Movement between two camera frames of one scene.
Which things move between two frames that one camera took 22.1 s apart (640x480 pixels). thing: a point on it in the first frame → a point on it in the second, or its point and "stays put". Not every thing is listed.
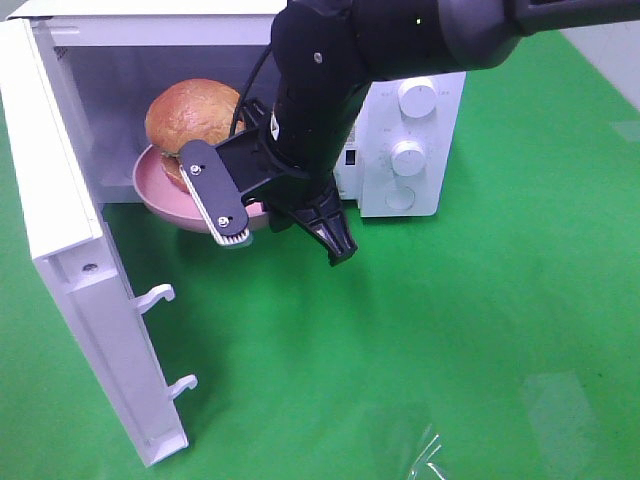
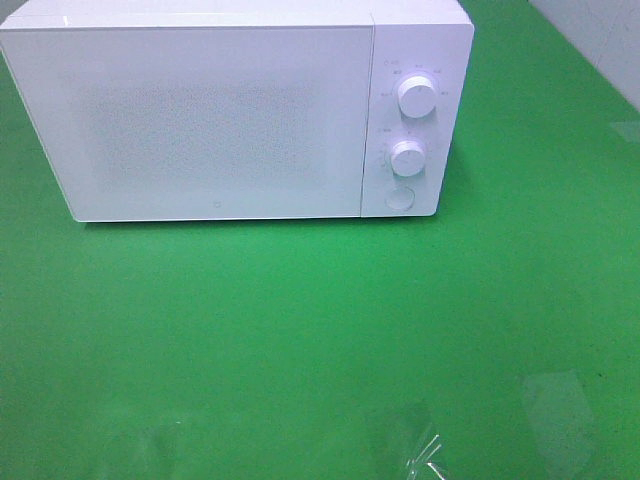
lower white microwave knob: (408, 158) stays put
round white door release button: (399, 197) stays put
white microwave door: (45, 201) → (181, 122)
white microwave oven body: (404, 151) stays put
